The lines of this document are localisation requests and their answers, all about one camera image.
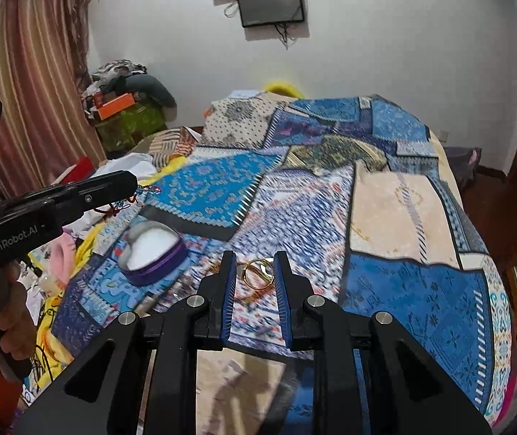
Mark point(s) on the person's left hand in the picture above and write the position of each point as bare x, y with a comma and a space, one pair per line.
15, 321

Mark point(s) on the pile of clothes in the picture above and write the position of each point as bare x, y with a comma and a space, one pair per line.
113, 72

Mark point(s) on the cream patterned pillow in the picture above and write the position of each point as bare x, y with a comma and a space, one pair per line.
240, 122

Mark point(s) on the orange box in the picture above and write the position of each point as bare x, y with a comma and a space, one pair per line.
115, 100

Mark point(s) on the grey cushion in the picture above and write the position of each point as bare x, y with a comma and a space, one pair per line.
154, 88

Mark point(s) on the small black wall monitor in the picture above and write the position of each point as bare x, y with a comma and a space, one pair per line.
271, 4

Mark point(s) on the yellow cloth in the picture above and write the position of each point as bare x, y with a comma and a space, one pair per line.
87, 244

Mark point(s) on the striped orange cloth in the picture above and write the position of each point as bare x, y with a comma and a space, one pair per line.
174, 147

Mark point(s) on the yellow plush item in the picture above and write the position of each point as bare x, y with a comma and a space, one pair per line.
281, 87

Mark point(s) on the green patterned bag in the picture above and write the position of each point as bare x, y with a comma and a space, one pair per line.
131, 127

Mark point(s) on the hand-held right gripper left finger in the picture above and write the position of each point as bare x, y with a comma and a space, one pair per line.
230, 290

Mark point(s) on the striped brown curtain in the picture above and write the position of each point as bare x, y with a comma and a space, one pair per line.
27, 77

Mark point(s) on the blue patchwork blanket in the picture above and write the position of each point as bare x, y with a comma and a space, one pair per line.
331, 217

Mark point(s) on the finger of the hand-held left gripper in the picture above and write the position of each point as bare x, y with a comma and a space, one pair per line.
99, 188

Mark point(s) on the heart-shaped purple jewelry box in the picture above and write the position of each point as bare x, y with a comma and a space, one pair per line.
149, 249

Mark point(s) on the dark cloth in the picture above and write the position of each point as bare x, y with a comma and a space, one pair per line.
464, 165

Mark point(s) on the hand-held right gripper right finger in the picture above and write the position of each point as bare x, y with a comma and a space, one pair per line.
281, 290

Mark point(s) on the red box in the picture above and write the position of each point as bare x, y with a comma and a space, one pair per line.
77, 172

